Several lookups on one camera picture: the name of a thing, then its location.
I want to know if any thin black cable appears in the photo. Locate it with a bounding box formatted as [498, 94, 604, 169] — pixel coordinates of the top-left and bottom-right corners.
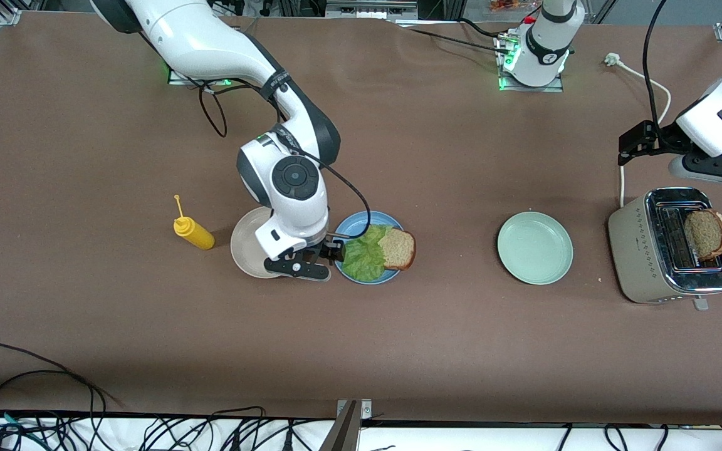
[406, 26, 512, 56]
[458, 18, 506, 38]

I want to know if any beige chrome toaster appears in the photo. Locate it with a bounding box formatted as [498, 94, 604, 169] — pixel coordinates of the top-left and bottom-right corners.
[607, 187, 722, 312]

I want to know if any green lettuce leaf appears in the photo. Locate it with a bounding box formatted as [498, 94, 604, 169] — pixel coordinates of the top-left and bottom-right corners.
[340, 224, 394, 282]

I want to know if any silver metal bracket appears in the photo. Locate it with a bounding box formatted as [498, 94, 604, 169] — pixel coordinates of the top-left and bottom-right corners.
[336, 399, 373, 419]

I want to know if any long black cable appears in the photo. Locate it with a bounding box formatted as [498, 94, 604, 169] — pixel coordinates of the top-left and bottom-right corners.
[0, 341, 122, 411]
[0, 370, 108, 433]

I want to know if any light green plate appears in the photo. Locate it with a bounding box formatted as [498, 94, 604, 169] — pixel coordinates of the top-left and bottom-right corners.
[497, 211, 574, 286]

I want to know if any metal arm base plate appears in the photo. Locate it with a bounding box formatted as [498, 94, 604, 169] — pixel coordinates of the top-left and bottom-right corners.
[167, 63, 239, 86]
[494, 31, 565, 93]

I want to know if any grey metal box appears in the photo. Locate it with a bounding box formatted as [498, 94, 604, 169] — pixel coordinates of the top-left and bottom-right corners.
[325, 0, 419, 21]

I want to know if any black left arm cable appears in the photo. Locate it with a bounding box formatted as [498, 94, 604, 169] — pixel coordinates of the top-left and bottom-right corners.
[643, 0, 676, 135]

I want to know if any white toaster power cable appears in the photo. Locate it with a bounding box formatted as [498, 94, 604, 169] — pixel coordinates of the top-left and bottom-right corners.
[604, 53, 672, 209]

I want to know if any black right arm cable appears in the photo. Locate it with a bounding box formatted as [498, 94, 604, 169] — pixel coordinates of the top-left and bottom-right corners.
[197, 81, 372, 240]

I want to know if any beige plate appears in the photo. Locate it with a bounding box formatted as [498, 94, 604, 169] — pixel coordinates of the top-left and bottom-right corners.
[230, 207, 275, 279]

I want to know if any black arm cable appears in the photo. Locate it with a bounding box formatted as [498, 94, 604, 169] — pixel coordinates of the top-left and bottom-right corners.
[643, 0, 676, 135]
[197, 81, 372, 240]

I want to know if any grey metal post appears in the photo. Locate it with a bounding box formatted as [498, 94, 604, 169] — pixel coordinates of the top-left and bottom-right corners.
[318, 401, 362, 451]

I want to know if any brown bread slice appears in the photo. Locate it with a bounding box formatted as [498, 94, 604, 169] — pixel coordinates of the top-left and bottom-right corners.
[684, 209, 722, 262]
[377, 227, 417, 272]

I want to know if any blue plate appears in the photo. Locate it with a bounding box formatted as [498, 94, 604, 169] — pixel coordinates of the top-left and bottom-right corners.
[331, 210, 409, 285]

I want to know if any yellow squeeze bottle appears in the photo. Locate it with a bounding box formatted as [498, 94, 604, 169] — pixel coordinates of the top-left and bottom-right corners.
[173, 194, 216, 251]

